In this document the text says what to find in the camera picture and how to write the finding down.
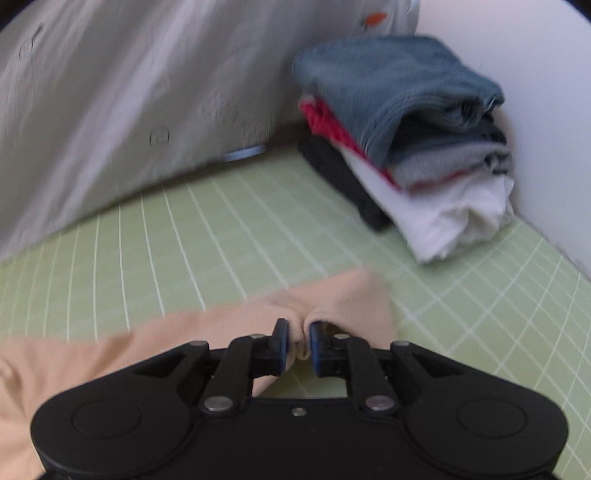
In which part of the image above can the folded white garment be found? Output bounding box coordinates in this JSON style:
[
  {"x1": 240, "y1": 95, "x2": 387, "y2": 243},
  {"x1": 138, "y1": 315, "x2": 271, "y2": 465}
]
[{"x1": 342, "y1": 152, "x2": 516, "y2": 265}]

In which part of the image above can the folded black garment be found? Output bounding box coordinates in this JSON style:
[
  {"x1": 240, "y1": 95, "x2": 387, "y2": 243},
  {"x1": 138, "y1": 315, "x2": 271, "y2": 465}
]
[{"x1": 298, "y1": 135, "x2": 393, "y2": 232}]

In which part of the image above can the folded light grey garment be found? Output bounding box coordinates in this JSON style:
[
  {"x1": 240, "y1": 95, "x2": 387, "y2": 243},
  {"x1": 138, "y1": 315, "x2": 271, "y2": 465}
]
[{"x1": 389, "y1": 144, "x2": 513, "y2": 189}]

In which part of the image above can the beige cloth garment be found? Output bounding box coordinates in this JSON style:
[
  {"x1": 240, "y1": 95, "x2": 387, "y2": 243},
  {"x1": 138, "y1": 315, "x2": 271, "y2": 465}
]
[{"x1": 0, "y1": 269, "x2": 400, "y2": 480}]

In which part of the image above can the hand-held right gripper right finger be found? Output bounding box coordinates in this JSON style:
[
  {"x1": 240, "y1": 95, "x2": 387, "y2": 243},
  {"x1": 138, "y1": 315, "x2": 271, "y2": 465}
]
[{"x1": 309, "y1": 322, "x2": 467, "y2": 412}]

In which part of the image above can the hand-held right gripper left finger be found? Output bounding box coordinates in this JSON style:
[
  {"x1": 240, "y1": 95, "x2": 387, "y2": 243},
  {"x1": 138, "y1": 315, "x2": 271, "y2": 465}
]
[{"x1": 124, "y1": 318, "x2": 291, "y2": 414}]

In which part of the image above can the green grid cutting mat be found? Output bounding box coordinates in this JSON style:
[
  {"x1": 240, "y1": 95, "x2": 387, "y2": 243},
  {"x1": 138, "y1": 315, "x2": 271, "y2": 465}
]
[{"x1": 0, "y1": 147, "x2": 591, "y2": 480}]

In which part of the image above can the folded blue-grey garment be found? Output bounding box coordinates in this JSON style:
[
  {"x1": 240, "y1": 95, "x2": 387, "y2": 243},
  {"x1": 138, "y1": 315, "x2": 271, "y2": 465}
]
[{"x1": 293, "y1": 36, "x2": 505, "y2": 169}]

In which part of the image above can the folded dark grey garment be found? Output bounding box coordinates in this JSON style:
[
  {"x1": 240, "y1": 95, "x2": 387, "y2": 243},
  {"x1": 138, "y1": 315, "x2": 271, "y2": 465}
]
[{"x1": 392, "y1": 111, "x2": 508, "y2": 163}]

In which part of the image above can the folded red garment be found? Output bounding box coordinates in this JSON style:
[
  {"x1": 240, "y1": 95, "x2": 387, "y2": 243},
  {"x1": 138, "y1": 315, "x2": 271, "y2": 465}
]
[{"x1": 299, "y1": 96, "x2": 402, "y2": 190}]

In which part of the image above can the grey printed quilt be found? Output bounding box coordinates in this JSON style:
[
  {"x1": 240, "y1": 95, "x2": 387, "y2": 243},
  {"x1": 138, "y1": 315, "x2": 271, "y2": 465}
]
[{"x1": 0, "y1": 0, "x2": 420, "y2": 259}]

